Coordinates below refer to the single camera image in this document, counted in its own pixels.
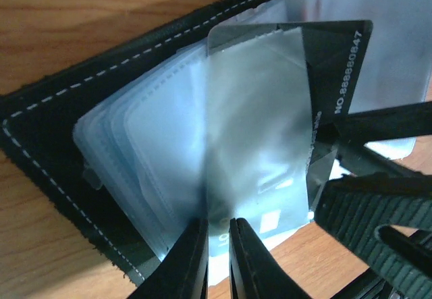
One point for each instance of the black vip card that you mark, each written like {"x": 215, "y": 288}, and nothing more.
{"x": 269, "y": 89}

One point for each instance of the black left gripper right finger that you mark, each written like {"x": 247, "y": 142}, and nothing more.
{"x": 253, "y": 272}

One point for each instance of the black card holder wallet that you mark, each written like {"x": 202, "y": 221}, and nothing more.
{"x": 39, "y": 123}

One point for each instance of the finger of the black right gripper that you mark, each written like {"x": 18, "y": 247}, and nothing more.
{"x": 362, "y": 214}
{"x": 355, "y": 130}

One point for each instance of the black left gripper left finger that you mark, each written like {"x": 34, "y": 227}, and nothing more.
{"x": 184, "y": 271}

